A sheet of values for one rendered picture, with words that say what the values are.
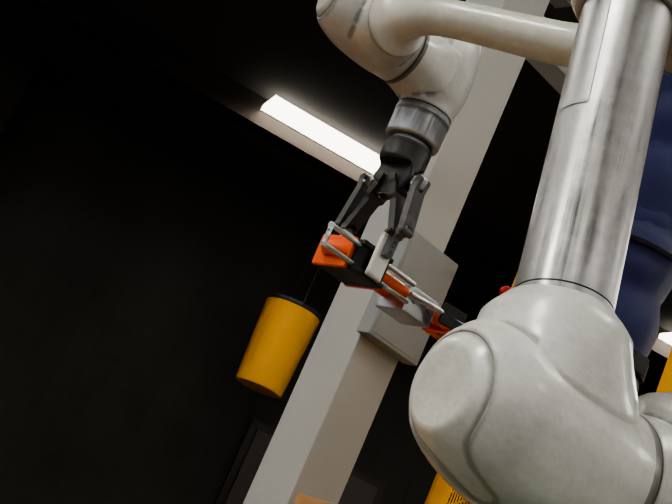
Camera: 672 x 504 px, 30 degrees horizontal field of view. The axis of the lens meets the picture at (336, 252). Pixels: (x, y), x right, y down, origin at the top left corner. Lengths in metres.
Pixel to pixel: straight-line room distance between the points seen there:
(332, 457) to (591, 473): 2.09
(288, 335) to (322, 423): 6.75
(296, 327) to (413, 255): 6.71
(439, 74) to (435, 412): 0.92
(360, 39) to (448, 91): 0.17
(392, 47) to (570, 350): 0.83
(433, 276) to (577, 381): 2.18
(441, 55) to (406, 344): 1.41
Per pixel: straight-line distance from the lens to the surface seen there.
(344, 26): 1.87
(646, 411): 1.29
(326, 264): 1.86
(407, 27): 1.83
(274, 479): 3.19
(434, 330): 2.03
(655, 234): 2.31
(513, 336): 1.12
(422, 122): 1.93
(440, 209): 3.37
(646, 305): 2.30
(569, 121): 1.31
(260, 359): 9.86
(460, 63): 1.97
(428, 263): 3.27
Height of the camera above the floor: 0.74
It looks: 16 degrees up
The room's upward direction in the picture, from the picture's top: 24 degrees clockwise
